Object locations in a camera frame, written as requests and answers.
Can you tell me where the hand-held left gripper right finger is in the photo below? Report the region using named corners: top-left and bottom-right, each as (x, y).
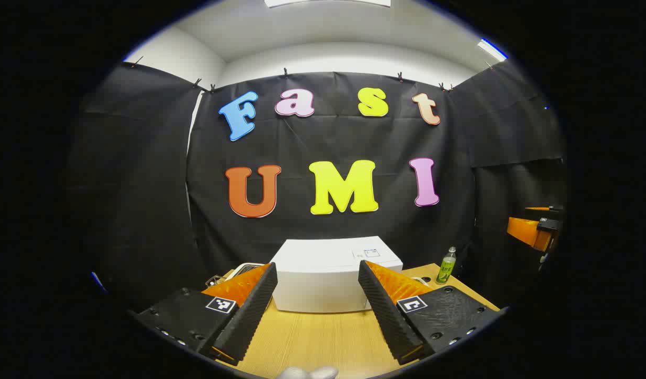
top-left (358, 260), bottom-right (505, 365)

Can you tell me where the white microwave oven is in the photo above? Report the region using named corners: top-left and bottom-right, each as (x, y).
top-left (270, 236), bottom-right (403, 314)

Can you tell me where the narrow ceiling light strip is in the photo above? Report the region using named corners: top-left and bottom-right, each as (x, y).
top-left (478, 38), bottom-right (509, 62)

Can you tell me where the green drink bottle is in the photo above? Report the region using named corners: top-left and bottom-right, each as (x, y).
top-left (436, 246), bottom-right (457, 285)

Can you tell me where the large ceiling light panel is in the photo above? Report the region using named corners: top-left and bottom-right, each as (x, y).
top-left (264, 0), bottom-right (392, 8)

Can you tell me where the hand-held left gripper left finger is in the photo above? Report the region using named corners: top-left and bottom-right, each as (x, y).
top-left (133, 262), bottom-right (279, 365)

